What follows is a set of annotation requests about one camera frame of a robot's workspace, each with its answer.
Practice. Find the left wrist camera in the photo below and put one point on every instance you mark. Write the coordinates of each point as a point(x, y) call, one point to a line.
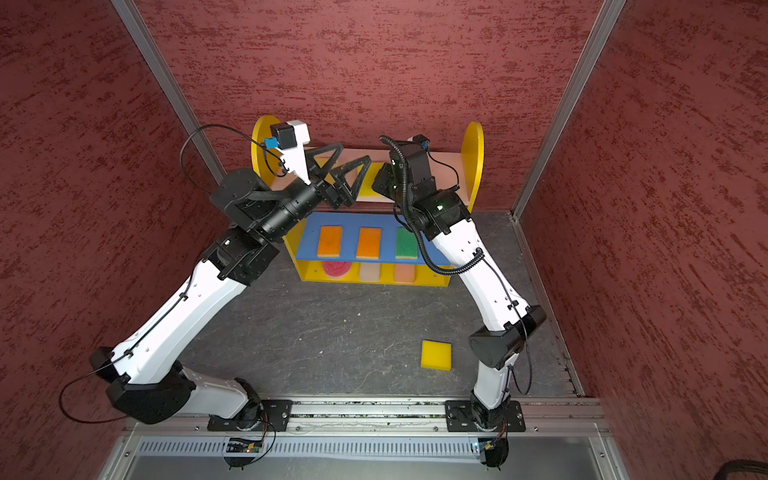
point(289, 139)

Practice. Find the right circuit board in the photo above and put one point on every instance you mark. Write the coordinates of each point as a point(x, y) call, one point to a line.
point(486, 446)

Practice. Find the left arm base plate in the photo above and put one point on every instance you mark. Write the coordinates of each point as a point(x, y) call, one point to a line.
point(273, 415)

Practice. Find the bright yellow diamond sponge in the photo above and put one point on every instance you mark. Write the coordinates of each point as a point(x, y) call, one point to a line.
point(367, 194)

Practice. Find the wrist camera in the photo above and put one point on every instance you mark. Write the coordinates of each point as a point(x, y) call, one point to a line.
point(422, 141)
point(289, 139)

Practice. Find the round pink smiley sponge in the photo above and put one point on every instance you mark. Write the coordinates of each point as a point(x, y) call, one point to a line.
point(336, 270)

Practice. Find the green yellow scouring sponge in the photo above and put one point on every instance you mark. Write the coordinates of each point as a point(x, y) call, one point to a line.
point(406, 247)

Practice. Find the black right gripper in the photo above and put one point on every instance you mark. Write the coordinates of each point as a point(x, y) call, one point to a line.
point(388, 174)

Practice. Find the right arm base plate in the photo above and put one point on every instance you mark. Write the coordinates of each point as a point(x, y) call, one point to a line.
point(473, 416)

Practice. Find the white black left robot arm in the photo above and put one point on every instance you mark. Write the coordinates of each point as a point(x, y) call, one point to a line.
point(146, 381)

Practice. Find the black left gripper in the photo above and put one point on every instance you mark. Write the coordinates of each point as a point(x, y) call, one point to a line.
point(342, 192)

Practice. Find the aluminium mounting rail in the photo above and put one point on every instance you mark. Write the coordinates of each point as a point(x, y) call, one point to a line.
point(425, 416)

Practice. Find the peach orange sponge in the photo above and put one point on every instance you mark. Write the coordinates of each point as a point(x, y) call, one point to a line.
point(404, 273)

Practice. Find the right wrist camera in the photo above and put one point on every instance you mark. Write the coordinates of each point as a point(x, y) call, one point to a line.
point(422, 141)

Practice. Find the circuit board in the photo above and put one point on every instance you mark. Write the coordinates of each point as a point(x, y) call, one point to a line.
point(237, 445)
point(486, 446)

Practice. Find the left circuit board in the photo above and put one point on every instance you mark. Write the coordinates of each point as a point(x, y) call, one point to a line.
point(237, 445)

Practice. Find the bright yellow square sponge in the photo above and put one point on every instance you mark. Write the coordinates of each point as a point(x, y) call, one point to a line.
point(436, 355)

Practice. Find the yellow shelf with coloured boards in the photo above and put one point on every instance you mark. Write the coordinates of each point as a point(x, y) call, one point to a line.
point(464, 169)

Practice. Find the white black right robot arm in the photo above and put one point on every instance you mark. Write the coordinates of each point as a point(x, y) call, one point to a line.
point(449, 243)

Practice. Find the white sponge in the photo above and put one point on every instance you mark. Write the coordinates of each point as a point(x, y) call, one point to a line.
point(370, 272)

